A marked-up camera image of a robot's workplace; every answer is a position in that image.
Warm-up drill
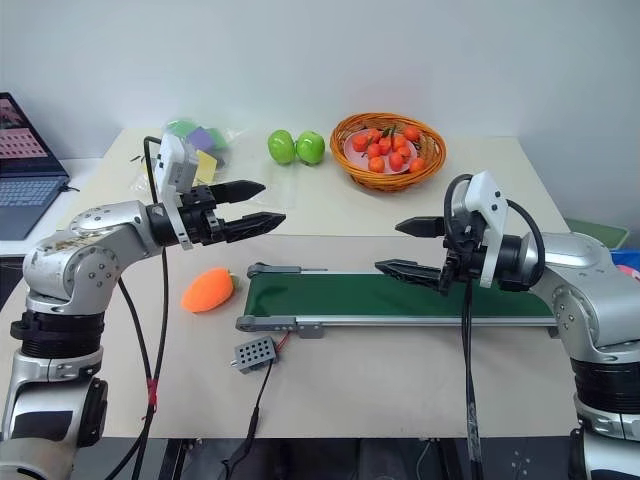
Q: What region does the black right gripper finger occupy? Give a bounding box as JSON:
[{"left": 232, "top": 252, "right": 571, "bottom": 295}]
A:
[
  {"left": 373, "top": 257, "right": 445, "bottom": 290},
  {"left": 394, "top": 215, "right": 446, "bottom": 239}
]

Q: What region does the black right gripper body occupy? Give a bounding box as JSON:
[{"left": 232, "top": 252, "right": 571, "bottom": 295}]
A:
[{"left": 439, "top": 209, "right": 489, "bottom": 297}]

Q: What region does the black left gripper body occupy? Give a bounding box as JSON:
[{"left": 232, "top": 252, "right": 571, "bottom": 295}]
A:
[{"left": 177, "top": 184, "right": 227, "bottom": 247}]

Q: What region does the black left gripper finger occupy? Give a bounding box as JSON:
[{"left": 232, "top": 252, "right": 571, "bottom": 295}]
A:
[
  {"left": 211, "top": 179, "right": 267, "bottom": 206},
  {"left": 221, "top": 212, "right": 288, "bottom": 244}
]

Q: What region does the green conveyor belt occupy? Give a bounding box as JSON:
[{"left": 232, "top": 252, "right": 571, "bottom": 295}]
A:
[{"left": 235, "top": 260, "right": 559, "bottom": 342}]

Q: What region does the clear plastic bag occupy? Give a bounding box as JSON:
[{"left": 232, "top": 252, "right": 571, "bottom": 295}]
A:
[{"left": 130, "top": 118, "right": 249, "bottom": 192}]

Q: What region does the yellow foam block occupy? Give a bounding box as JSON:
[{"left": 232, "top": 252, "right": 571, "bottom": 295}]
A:
[{"left": 195, "top": 149, "right": 220, "bottom": 185}]

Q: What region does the green foam block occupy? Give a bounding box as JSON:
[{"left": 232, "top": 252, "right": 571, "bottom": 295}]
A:
[
  {"left": 166, "top": 119, "right": 202, "bottom": 137},
  {"left": 206, "top": 127, "right": 232, "bottom": 152}
]

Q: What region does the orange wicker basket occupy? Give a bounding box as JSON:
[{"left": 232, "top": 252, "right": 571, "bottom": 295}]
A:
[{"left": 329, "top": 112, "right": 448, "bottom": 192}]

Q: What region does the green toy apple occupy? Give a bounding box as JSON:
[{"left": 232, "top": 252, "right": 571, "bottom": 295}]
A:
[
  {"left": 295, "top": 130, "right": 327, "bottom": 167},
  {"left": 267, "top": 129, "right": 300, "bottom": 166}
]

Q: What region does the purple foam block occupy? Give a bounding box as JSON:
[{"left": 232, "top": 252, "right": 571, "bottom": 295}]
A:
[{"left": 186, "top": 126, "right": 216, "bottom": 153}]

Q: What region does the orange toy carrot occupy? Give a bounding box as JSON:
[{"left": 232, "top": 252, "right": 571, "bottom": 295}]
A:
[{"left": 180, "top": 267, "right": 241, "bottom": 315}]

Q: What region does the grey perforated control box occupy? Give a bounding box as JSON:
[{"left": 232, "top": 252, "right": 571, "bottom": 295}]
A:
[{"left": 230, "top": 335, "right": 277, "bottom": 374}]

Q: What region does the green flat box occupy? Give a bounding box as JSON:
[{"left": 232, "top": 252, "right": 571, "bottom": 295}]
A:
[{"left": 564, "top": 217, "right": 631, "bottom": 249}]

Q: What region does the dark blue laptop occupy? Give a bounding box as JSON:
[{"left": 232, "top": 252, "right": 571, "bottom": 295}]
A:
[{"left": 0, "top": 91, "right": 71, "bottom": 242}]

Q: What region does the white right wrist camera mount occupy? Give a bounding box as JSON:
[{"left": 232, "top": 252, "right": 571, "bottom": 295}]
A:
[{"left": 463, "top": 169, "right": 509, "bottom": 289}]

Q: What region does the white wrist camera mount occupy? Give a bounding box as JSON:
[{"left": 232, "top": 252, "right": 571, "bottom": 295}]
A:
[
  {"left": 463, "top": 169, "right": 509, "bottom": 289},
  {"left": 152, "top": 132, "right": 202, "bottom": 252}
]

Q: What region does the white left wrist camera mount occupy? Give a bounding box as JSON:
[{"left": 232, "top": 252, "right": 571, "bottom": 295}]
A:
[{"left": 152, "top": 132, "right": 202, "bottom": 252}]

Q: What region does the long black left arm cable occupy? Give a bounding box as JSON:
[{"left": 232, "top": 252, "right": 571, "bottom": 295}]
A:
[{"left": 106, "top": 135, "right": 169, "bottom": 480}]

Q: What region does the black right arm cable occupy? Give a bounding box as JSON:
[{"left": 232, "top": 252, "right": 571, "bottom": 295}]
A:
[{"left": 443, "top": 173, "right": 547, "bottom": 480}]

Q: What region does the short black left arm cable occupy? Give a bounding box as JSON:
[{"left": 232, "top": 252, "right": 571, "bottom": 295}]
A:
[{"left": 116, "top": 277, "right": 156, "bottom": 389}]

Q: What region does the black control box power cable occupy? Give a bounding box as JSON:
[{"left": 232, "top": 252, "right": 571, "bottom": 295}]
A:
[{"left": 221, "top": 358, "right": 277, "bottom": 480}]

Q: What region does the black table frame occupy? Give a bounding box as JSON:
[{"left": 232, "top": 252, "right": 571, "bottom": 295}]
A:
[{"left": 158, "top": 437, "right": 577, "bottom": 480}]

